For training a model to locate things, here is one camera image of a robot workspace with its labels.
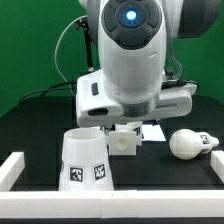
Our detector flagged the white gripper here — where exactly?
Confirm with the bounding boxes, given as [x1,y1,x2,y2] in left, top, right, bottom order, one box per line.
[76,71,197,127]

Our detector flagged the white lamp base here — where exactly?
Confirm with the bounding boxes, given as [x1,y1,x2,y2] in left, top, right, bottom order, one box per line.
[106,122,142,156]

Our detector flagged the white lamp bulb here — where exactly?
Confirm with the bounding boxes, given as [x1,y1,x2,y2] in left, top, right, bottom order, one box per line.
[169,129,219,160]

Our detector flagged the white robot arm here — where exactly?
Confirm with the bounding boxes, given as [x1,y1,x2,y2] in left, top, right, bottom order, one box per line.
[76,0,221,127]

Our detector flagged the white lamp shade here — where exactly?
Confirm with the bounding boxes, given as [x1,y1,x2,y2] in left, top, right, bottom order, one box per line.
[59,128,114,191]

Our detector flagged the white marker sheet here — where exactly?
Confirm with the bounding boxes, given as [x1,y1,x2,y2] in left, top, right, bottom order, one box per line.
[91,123,167,143]

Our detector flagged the white front fence bar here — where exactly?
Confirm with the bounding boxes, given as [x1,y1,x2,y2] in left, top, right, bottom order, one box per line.
[0,190,224,219]

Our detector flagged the white fence bar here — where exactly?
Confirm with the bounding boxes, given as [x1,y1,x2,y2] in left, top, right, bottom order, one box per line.
[0,190,224,219]
[210,150,224,183]
[0,152,25,192]

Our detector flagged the white left fence bar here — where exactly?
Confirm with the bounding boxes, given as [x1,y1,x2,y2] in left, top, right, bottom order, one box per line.
[0,152,25,192]

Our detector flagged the white right fence bar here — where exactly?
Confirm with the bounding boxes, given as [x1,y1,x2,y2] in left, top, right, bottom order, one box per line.
[210,150,224,183]

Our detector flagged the black cable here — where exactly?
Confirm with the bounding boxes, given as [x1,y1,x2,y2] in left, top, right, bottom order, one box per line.
[18,79,79,104]

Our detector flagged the grey camera cable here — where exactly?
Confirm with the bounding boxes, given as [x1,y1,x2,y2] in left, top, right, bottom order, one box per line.
[53,14,88,98]

